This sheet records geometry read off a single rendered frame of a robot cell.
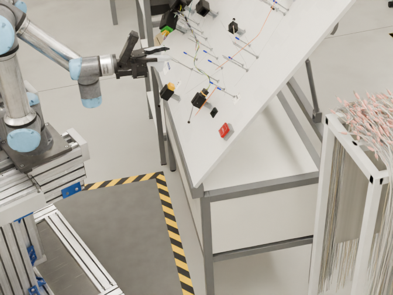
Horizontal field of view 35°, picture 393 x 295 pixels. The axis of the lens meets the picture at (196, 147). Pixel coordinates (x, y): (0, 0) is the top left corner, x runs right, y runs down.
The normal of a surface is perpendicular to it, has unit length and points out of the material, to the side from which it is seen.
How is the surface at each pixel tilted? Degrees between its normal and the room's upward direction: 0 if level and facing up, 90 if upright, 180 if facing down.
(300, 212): 90
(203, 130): 51
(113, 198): 0
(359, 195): 90
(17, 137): 98
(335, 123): 0
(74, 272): 0
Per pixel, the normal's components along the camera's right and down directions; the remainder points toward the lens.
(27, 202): 0.58, 0.48
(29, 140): 0.17, 0.70
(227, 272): -0.05, -0.78
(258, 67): -0.79, -0.37
